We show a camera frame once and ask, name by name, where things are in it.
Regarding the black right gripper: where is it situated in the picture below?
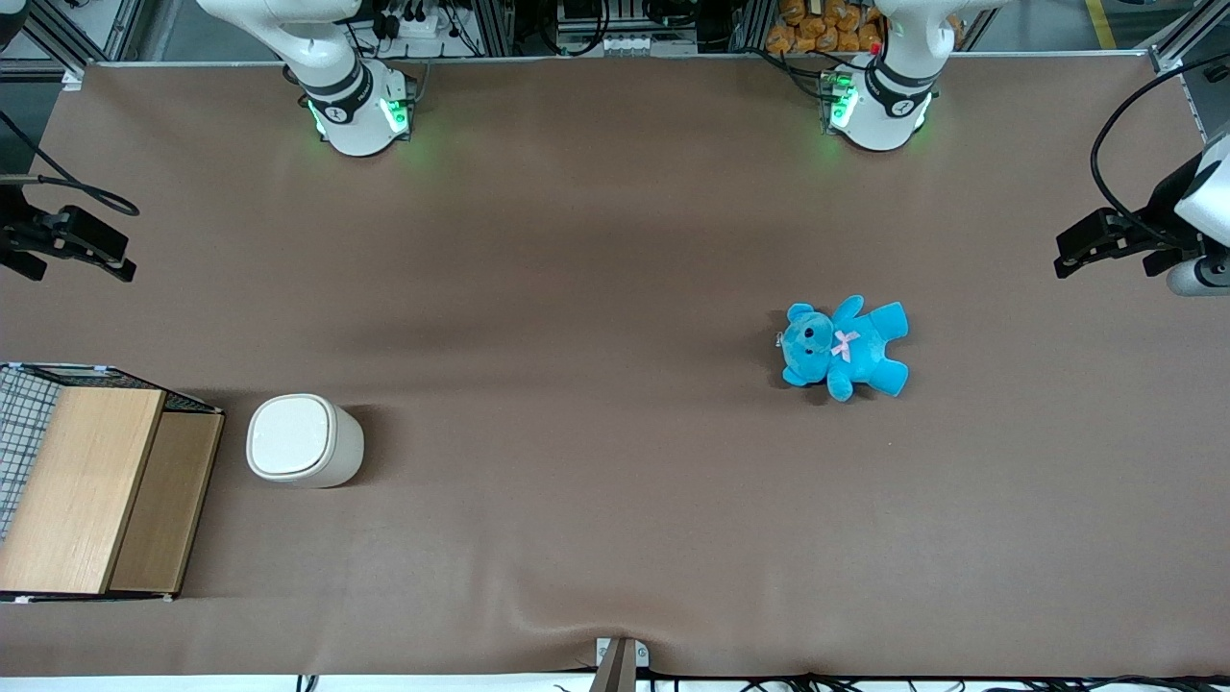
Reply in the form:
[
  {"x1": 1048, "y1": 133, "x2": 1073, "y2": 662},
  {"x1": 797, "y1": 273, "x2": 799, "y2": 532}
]
[{"x1": 0, "y1": 183, "x2": 137, "y2": 284}]

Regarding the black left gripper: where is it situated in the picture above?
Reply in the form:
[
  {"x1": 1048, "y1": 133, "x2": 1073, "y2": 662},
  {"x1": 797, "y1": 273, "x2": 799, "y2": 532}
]
[{"x1": 1054, "y1": 154, "x2": 1208, "y2": 281}]

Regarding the cream white trash can lid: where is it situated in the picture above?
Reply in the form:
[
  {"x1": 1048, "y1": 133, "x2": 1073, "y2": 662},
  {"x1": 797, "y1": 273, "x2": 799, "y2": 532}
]
[{"x1": 247, "y1": 393, "x2": 336, "y2": 480}]

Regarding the cream white trash can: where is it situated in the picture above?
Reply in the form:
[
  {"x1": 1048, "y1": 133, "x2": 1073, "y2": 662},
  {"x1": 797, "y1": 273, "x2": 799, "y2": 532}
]
[{"x1": 246, "y1": 392, "x2": 366, "y2": 490}]

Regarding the checked white cloth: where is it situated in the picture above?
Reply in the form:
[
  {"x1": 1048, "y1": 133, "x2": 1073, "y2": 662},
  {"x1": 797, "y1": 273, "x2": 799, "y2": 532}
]
[{"x1": 0, "y1": 367, "x2": 62, "y2": 541}]

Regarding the wooden two-step shelf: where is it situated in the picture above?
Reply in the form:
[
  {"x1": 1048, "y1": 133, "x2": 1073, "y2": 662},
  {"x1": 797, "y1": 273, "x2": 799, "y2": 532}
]
[{"x1": 0, "y1": 362, "x2": 227, "y2": 605}]

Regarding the blue teddy bear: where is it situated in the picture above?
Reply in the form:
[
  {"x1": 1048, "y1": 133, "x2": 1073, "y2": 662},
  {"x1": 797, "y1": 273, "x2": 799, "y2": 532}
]
[{"x1": 778, "y1": 294, "x2": 911, "y2": 403}]

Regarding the orange plush toys pile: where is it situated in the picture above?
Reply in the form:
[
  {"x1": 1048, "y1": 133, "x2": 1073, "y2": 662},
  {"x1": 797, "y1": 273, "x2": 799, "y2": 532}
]
[{"x1": 765, "y1": 0, "x2": 964, "y2": 57}]

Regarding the white power strip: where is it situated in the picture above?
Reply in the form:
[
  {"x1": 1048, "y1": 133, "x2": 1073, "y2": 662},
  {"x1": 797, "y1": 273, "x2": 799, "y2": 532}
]
[{"x1": 377, "y1": 8, "x2": 455, "y2": 41}]

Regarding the brown table mat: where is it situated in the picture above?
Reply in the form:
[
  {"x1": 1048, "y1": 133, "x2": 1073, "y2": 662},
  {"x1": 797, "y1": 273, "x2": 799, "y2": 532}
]
[{"x1": 0, "y1": 53, "x2": 1230, "y2": 680}]

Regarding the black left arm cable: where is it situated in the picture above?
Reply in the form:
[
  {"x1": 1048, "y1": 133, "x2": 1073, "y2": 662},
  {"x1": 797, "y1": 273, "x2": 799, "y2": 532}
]
[{"x1": 1090, "y1": 53, "x2": 1230, "y2": 253}]

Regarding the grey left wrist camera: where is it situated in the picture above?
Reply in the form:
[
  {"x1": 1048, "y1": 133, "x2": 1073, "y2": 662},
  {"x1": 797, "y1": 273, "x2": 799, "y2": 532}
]
[{"x1": 1144, "y1": 252, "x2": 1230, "y2": 298}]

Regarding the aluminium frame post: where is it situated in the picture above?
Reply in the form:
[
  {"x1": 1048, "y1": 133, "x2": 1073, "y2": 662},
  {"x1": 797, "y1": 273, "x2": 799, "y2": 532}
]
[
  {"x1": 1145, "y1": 0, "x2": 1230, "y2": 145},
  {"x1": 0, "y1": 0, "x2": 147, "y2": 93}
]

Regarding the metal table clamp bracket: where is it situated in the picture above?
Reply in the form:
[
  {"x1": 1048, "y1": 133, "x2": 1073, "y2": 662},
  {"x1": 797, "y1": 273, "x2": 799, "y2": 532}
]
[{"x1": 593, "y1": 635, "x2": 652, "y2": 692}]

